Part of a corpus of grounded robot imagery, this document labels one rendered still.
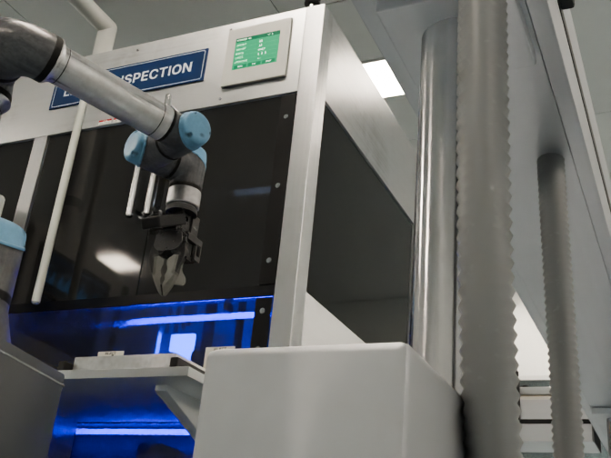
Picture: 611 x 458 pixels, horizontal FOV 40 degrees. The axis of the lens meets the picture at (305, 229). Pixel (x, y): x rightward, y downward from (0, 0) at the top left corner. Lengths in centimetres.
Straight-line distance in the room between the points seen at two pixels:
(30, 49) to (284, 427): 139
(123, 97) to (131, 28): 256
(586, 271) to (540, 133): 31
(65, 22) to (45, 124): 148
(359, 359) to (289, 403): 3
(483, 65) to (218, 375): 18
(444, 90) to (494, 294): 23
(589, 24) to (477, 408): 374
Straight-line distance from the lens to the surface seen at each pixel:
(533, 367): 671
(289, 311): 208
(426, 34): 59
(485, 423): 34
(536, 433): 193
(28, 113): 300
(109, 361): 183
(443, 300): 48
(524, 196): 83
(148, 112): 172
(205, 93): 257
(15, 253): 147
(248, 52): 256
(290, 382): 30
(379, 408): 28
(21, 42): 164
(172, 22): 415
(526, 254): 95
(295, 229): 217
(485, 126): 37
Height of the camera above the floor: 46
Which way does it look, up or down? 25 degrees up
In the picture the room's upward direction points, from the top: 6 degrees clockwise
